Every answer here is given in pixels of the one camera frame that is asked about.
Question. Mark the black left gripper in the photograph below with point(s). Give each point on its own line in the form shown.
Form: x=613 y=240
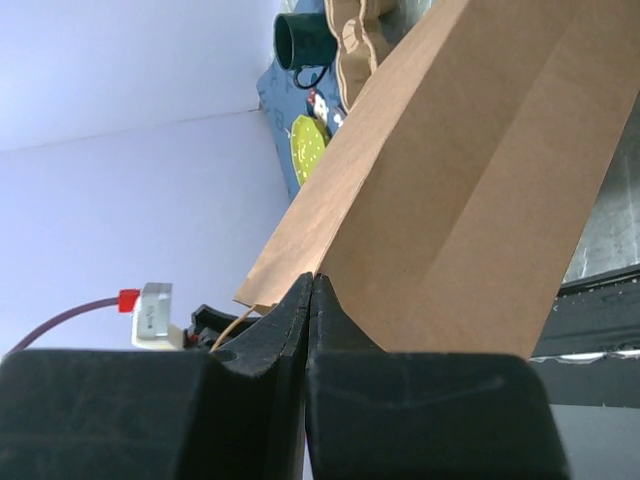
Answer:
x=207 y=324

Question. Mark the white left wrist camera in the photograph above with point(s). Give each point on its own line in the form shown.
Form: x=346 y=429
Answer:
x=150 y=310

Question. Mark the green dotted plate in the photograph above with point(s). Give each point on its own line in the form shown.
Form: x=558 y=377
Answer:
x=308 y=140

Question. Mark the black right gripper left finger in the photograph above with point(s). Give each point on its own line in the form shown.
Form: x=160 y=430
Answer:
x=257 y=406

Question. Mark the brown pulp cup carrier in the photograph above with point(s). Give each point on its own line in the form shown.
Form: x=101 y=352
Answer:
x=362 y=47

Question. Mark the blue alphabet placemat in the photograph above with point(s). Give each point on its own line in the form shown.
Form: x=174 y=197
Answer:
x=283 y=102

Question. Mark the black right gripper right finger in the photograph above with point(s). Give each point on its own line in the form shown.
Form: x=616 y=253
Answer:
x=336 y=387

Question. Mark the brown paper bag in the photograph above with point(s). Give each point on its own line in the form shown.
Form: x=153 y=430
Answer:
x=447 y=207

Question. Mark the dark green mug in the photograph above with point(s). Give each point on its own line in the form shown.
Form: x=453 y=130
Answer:
x=302 y=41

